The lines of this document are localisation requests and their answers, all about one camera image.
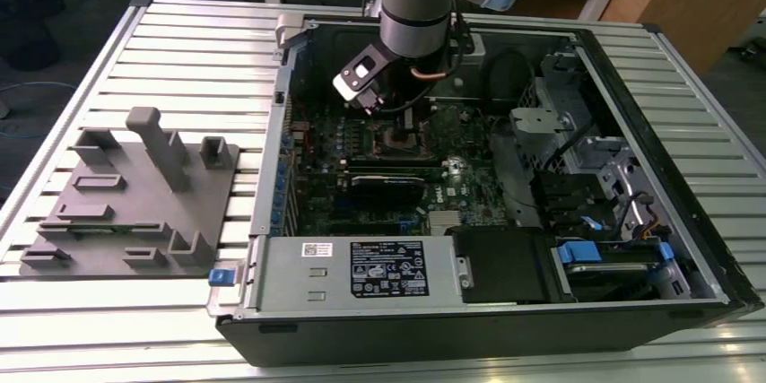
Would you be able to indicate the silver green CPU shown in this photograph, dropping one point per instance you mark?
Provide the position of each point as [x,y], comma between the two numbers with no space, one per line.
[391,143]

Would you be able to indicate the CPU socket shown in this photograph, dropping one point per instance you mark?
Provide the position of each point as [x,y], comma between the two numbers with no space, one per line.
[376,152]

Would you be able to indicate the RAM slot black clips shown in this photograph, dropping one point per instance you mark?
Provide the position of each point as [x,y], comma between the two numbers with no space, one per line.
[395,168]
[395,159]

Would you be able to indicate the RAM slot white clips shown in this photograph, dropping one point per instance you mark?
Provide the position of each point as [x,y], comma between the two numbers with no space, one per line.
[395,163]
[395,174]

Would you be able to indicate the green motherboard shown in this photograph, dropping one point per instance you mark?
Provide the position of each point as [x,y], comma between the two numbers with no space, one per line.
[472,176]

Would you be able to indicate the silver metal drive cage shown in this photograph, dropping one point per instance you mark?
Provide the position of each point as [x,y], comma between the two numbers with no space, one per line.
[537,125]

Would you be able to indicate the black graphics card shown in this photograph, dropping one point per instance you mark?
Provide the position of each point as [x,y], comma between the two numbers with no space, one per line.
[388,199]

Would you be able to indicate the silver finned chipset heatsink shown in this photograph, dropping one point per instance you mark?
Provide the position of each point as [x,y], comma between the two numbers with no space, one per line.
[445,218]

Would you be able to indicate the black plastic disk bay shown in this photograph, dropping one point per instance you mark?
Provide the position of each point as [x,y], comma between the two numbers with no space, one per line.
[568,199]

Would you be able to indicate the black plastic fan shroud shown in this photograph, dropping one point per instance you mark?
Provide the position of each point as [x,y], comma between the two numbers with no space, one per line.
[508,266]

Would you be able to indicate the hard disk in blue carrier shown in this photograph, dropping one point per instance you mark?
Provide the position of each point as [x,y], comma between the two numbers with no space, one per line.
[576,252]

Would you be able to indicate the grey power supply unit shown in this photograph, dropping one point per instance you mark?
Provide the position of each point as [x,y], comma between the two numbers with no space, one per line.
[287,284]

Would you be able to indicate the wooden cabinet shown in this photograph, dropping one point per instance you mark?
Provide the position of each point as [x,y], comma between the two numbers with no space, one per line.
[687,6]

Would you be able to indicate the blue case latch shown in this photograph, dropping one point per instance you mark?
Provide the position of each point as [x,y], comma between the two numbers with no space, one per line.
[221,277]

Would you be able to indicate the grey plastic parts rack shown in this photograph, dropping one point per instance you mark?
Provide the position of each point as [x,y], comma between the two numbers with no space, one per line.
[149,221]

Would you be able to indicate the black open PC case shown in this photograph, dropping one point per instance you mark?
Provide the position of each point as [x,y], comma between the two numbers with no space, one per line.
[419,338]

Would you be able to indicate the green RAM stick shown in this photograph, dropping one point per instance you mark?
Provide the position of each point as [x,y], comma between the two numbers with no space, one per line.
[98,231]

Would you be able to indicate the black office chair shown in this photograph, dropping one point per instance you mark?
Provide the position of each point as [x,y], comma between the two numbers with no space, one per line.
[29,37]

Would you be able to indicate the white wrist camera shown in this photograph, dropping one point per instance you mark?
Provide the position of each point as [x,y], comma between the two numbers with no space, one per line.
[359,73]

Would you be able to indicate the small wrist camera mount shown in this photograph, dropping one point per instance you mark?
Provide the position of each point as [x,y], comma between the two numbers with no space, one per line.
[469,44]

